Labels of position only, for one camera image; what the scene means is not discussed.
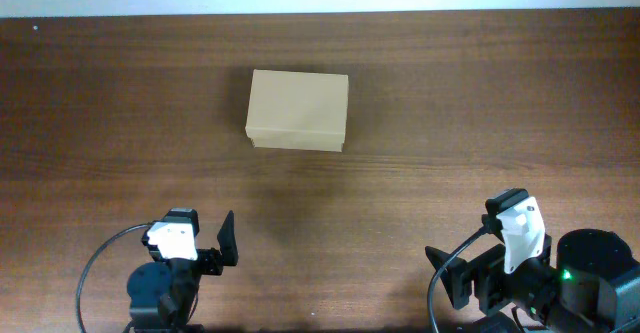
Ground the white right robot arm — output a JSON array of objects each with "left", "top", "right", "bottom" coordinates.
[{"left": 425, "top": 229, "right": 639, "bottom": 332}]

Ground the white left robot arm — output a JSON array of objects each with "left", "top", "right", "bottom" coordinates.
[{"left": 127, "top": 208, "right": 239, "bottom": 333}]

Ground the cardboard box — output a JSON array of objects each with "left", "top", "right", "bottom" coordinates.
[{"left": 245, "top": 69, "right": 349, "bottom": 152}]

